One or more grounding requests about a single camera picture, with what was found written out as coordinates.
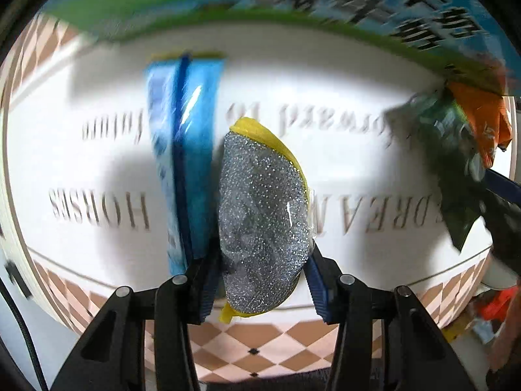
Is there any orange snack packet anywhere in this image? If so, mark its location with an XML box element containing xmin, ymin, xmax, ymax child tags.
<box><xmin>447</xmin><ymin>80</ymin><xmax>514</xmax><ymax>168</ymax></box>

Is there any red orange packet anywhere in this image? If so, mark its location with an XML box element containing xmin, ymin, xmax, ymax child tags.
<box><xmin>474</xmin><ymin>285</ymin><xmax>521</xmax><ymax>345</ymax></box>

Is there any black cable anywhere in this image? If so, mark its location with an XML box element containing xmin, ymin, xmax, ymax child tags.
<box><xmin>0</xmin><ymin>261</ymin><xmax>50</xmax><ymax>391</ymax></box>

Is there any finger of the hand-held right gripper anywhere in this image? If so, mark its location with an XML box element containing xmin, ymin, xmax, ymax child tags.
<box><xmin>484</xmin><ymin>168</ymin><xmax>521</xmax><ymax>265</ymax></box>

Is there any green snack packet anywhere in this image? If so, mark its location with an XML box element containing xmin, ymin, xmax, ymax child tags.
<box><xmin>390</xmin><ymin>89</ymin><xmax>496</xmax><ymax>254</ymax></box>

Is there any silver yellow scouring sponge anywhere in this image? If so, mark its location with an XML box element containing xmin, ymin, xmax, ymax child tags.
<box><xmin>217</xmin><ymin>116</ymin><xmax>317</xmax><ymax>324</ymax></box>

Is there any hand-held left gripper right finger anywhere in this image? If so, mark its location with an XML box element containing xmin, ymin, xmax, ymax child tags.
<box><xmin>304</xmin><ymin>248</ymin><xmax>470</xmax><ymax>391</ymax></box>

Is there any blue plastic packet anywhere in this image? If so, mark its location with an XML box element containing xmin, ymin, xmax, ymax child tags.
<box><xmin>145</xmin><ymin>51</ymin><xmax>227</xmax><ymax>277</ymax></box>

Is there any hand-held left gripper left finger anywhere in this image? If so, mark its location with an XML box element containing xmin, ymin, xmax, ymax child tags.
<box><xmin>49</xmin><ymin>248</ymin><xmax>224</xmax><ymax>391</ymax></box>

